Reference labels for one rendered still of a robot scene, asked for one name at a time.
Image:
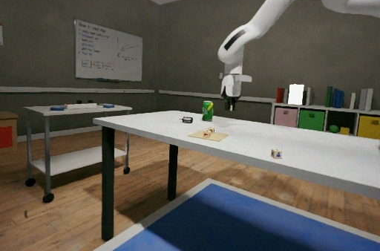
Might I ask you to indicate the tan square mat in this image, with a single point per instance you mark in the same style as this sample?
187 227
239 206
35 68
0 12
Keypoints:
214 137

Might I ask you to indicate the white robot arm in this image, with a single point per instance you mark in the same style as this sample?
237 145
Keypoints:
268 14

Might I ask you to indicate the green and yellow drink can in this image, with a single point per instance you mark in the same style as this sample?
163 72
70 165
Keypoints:
207 111

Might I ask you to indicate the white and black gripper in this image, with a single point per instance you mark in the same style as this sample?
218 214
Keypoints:
231 89

